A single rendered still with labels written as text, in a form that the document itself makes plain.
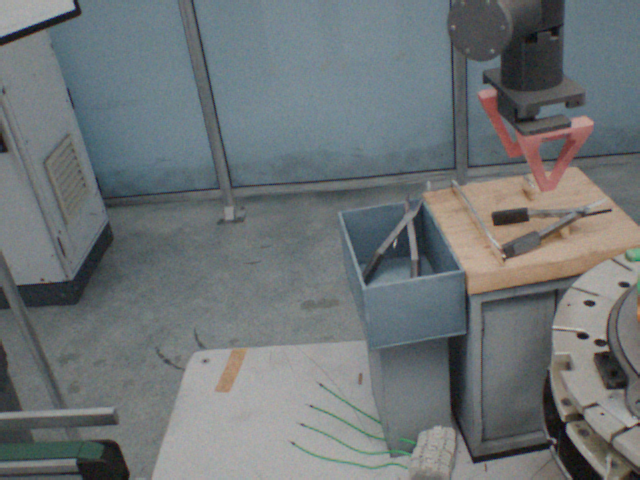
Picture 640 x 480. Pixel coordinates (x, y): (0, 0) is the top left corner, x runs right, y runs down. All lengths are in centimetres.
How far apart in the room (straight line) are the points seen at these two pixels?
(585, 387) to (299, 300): 202
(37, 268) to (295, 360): 182
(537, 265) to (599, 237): 8
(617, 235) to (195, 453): 59
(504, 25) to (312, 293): 204
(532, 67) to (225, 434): 62
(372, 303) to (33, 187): 202
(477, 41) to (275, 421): 60
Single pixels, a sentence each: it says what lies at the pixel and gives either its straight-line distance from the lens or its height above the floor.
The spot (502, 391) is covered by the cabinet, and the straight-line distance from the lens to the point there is 87.
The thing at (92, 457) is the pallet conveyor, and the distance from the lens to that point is 109.
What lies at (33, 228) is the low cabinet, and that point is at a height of 35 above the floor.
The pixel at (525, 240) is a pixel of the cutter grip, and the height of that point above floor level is 108.
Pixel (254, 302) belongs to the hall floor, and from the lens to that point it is 258.
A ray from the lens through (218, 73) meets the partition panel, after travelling 289.
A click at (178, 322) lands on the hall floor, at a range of 257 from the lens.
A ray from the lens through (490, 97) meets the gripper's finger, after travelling 76.
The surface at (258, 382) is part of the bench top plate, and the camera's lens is 107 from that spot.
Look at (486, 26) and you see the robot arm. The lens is 61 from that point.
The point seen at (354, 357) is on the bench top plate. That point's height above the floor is 78.
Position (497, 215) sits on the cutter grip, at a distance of 81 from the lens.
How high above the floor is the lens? 149
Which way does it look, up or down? 31 degrees down
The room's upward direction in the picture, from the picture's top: 8 degrees counter-clockwise
